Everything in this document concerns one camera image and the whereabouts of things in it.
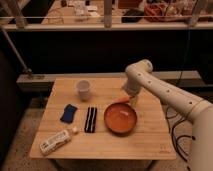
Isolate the orange bowl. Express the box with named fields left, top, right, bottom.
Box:
left=104, top=103, right=137, bottom=134

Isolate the black bag on shelf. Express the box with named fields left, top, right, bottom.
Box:
left=121, top=9, right=144, bottom=23

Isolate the red basket on shelf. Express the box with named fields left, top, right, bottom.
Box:
left=144, top=4, right=177, bottom=22

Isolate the white paper cup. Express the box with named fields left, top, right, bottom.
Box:
left=76, top=80, right=90, bottom=101

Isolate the grey metal rail base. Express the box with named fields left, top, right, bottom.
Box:
left=16, top=71, right=203, bottom=92

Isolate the wooden table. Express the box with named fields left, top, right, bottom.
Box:
left=30, top=78, right=176, bottom=160

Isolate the orange carrot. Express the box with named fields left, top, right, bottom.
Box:
left=113, top=97, right=130, bottom=103

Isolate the white plastic bottle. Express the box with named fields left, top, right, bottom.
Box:
left=39, top=126, right=79, bottom=156

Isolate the diagonal metal pole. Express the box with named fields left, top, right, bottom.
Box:
left=0, top=26, right=33, bottom=78

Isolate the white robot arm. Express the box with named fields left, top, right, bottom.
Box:
left=124, top=59, right=213, bottom=171

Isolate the black floor cable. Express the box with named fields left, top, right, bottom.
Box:
left=165, top=104, right=196, bottom=169

